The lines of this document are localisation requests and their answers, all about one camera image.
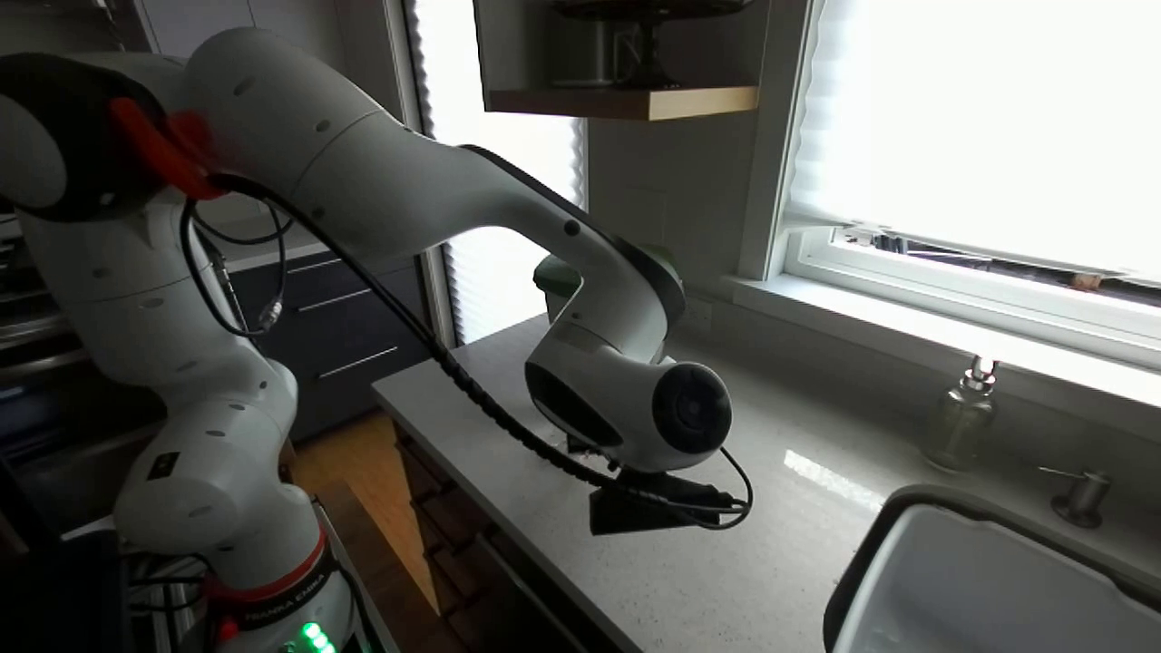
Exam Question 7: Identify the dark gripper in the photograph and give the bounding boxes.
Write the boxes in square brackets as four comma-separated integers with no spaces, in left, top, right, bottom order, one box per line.
[589,465,747,540]

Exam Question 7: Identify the dark drawer cabinet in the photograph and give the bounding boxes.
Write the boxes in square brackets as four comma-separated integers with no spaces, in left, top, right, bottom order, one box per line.
[229,246,444,444]

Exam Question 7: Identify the white door blind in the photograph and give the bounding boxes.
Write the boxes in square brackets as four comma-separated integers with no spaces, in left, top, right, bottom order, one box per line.
[412,0,592,350]

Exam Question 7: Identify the white undermount sink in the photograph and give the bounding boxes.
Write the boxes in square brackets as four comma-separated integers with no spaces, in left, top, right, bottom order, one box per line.
[820,482,1161,653]

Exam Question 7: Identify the metal sink side fixture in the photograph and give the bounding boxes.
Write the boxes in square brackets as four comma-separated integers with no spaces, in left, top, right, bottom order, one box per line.
[1033,462,1117,535]

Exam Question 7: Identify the glass cake stand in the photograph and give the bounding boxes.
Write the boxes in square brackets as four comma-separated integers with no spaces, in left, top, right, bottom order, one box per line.
[553,0,756,90]

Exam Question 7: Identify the white window blind over sink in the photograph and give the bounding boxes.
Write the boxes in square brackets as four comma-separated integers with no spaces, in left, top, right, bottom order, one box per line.
[793,0,1161,282]

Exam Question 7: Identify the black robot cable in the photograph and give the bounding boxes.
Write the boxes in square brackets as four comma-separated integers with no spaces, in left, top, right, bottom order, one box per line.
[177,171,759,535]

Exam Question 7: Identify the white window frame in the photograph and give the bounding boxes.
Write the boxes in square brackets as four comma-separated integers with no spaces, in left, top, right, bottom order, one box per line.
[737,0,1161,378]

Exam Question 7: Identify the wooden wall shelf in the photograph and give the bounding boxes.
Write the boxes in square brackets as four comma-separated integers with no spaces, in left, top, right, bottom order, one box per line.
[471,0,767,128]

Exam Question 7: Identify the red cable clamp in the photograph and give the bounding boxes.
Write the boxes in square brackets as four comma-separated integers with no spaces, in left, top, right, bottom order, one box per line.
[104,96,231,206]

